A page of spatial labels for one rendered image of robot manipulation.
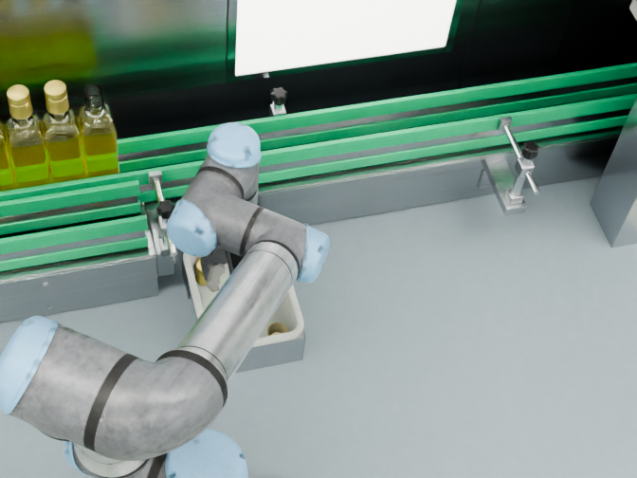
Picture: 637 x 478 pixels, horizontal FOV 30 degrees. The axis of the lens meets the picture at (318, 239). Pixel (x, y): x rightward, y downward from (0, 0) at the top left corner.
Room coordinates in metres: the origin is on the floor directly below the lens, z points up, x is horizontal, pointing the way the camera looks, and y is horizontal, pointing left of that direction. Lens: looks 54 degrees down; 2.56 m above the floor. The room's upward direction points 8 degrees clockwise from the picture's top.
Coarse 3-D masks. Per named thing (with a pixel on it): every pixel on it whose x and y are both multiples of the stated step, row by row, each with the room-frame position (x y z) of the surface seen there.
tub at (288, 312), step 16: (192, 256) 1.17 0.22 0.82; (192, 272) 1.13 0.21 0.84; (192, 288) 1.10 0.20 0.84; (208, 288) 1.15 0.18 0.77; (208, 304) 1.11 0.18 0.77; (288, 304) 1.10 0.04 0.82; (272, 320) 1.10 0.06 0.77; (288, 320) 1.09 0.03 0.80; (272, 336) 1.03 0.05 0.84; (288, 336) 1.03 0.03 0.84
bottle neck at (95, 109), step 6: (90, 84) 1.26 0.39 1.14; (96, 84) 1.26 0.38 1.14; (84, 90) 1.24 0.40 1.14; (90, 90) 1.25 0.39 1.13; (96, 90) 1.26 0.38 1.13; (84, 96) 1.24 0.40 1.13; (90, 96) 1.23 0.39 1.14; (96, 96) 1.24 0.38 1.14; (102, 96) 1.25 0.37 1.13; (90, 102) 1.23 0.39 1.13; (96, 102) 1.23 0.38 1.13; (102, 102) 1.25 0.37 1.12; (90, 108) 1.23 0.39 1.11; (96, 108) 1.23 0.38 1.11; (102, 108) 1.24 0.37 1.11; (90, 114) 1.23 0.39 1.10; (96, 114) 1.23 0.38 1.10; (102, 114) 1.24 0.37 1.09
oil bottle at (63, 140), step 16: (48, 112) 1.23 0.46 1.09; (48, 128) 1.20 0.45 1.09; (64, 128) 1.21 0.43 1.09; (48, 144) 1.19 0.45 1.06; (64, 144) 1.20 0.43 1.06; (80, 144) 1.21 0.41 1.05; (48, 160) 1.19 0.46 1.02; (64, 160) 1.20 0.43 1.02; (80, 160) 1.21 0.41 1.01; (64, 176) 1.20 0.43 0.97; (80, 176) 1.20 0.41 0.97
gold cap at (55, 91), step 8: (56, 80) 1.24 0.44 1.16; (48, 88) 1.22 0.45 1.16; (56, 88) 1.22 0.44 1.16; (64, 88) 1.22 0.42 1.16; (48, 96) 1.21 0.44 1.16; (56, 96) 1.21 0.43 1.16; (64, 96) 1.22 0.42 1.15; (48, 104) 1.21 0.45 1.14; (56, 104) 1.21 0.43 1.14; (64, 104) 1.22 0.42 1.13; (56, 112) 1.21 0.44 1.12
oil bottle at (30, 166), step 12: (12, 120) 1.20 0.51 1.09; (36, 120) 1.21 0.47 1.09; (12, 132) 1.18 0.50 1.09; (24, 132) 1.19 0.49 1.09; (36, 132) 1.19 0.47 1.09; (12, 144) 1.17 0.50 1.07; (24, 144) 1.18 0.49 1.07; (36, 144) 1.18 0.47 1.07; (12, 156) 1.17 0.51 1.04; (24, 156) 1.17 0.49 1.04; (36, 156) 1.18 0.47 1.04; (24, 168) 1.17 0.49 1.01; (36, 168) 1.18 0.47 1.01; (48, 168) 1.19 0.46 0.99; (24, 180) 1.17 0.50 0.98; (36, 180) 1.18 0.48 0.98; (48, 180) 1.19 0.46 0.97
